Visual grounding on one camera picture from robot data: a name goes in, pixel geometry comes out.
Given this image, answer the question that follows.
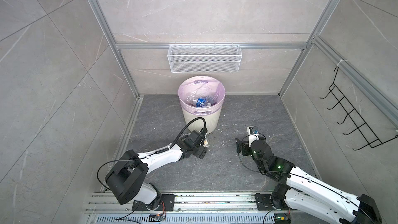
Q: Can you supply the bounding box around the crushed bottle blue label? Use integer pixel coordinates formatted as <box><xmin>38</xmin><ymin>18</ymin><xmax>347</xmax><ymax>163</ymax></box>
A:
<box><xmin>192</xmin><ymin>97</ymin><xmax>212</xmax><ymax>108</ymax></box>

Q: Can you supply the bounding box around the clear bottle blue label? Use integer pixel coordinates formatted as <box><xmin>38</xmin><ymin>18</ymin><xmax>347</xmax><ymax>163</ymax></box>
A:
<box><xmin>206</xmin><ymin>93</ymin><xmax>219</xmax><ymax>106</ymax></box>

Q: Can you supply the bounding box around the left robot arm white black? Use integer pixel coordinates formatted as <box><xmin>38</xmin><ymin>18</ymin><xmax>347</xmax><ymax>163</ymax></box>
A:
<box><xmin>105</xmin><ymin>128</ymin><xmax>208</xmax><ymax>210</ymax></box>

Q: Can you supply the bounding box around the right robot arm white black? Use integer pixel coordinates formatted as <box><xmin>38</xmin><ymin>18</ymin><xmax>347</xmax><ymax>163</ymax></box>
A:
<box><xmin>235</xmin><ymin>136</ymin><xmax>382</xmax><ymax>224</ymax></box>

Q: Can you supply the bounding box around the cream ribbed waste bin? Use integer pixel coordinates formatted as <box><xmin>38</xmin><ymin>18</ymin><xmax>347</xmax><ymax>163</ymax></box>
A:
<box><xmin>178</xmin><ymin>75</ymin><xmax>226</xmax><ymax>135</ymax></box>

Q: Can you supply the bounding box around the pink bin liner bag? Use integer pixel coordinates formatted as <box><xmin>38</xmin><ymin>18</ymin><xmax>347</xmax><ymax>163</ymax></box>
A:
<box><xmin>178</xmin><ymin>75</ymin><xmax>226</xmax><ymax>116</ymax></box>

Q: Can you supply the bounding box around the black corrugated cable hose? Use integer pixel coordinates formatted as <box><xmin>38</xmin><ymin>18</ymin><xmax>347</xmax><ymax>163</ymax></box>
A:
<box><xmin>170</xmin><ymin>117</ymin><xmax>207</xmax><ymax>147</ymax></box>

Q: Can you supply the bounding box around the white wire mesh basket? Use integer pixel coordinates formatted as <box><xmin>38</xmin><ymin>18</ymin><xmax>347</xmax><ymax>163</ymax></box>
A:
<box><xmin>167</xmin><ymin>44</ymin><xmax>243</xmax><ymax>73</ymax></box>

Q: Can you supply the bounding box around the aluminium rail base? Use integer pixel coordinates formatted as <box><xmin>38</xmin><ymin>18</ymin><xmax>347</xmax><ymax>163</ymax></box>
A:
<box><xmin>83</xmin><ymin>192</ymin><xmax>323</xmax><ymax>224</ymax></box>

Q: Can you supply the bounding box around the black wire hook rack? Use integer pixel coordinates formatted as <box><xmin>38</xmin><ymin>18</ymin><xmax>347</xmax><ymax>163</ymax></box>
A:
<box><xmin>320</xmin><ymin>66</ymin><xmax>398</xmax><ymax>151</ymax></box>

